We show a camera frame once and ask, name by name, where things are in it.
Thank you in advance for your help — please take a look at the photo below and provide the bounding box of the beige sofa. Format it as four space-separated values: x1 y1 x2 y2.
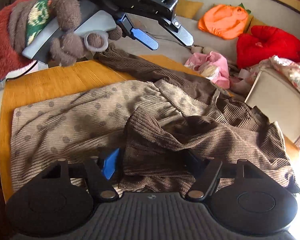
107 15 300 145

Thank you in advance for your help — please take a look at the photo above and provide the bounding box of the floral white pink blanket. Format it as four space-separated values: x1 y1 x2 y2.
250 55 300 151

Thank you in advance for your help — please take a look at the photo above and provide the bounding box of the red plush cushion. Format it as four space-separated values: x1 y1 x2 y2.
236 25 300 69

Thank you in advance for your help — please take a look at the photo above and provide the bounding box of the yellow square cushion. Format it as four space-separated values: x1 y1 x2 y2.
175 0 204 19

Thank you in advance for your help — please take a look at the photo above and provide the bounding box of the brown corduroy polka-dot garment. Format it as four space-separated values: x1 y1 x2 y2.
11 44 300 193

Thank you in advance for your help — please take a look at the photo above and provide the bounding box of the brown knit gloved hand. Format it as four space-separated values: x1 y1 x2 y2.
8 0 122 67

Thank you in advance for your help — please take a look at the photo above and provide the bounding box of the small grey plush toy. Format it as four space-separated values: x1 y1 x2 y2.
191 46 213 54

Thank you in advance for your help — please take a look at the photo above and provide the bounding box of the orange pumpkin plush cushion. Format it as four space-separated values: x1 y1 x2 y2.
198 4 249 40

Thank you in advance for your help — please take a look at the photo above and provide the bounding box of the pink crumpled cloth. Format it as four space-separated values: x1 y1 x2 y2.
185 51 230 89

